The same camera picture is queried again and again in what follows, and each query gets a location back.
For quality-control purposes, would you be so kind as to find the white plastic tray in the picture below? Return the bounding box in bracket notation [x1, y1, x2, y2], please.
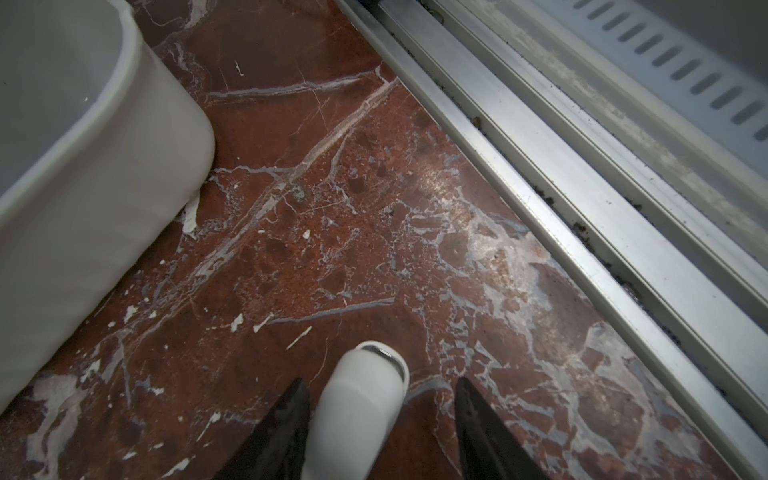
[1, 1, 215, 405]

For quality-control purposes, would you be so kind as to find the white mini stapler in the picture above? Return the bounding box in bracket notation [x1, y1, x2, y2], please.
[301, 341, 410, 479]

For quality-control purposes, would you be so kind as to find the white slotted cable duct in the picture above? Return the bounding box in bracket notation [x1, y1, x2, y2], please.
[536, 1, 767, 177]

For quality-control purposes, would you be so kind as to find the aluminium front rail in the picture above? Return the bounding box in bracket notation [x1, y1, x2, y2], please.
[340, 1, 767, 479]

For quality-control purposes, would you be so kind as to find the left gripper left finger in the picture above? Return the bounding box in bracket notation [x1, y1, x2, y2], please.
[214, 378, 311, 479]

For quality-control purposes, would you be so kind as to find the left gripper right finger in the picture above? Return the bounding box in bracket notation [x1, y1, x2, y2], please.
[454, 377, 548, 480]

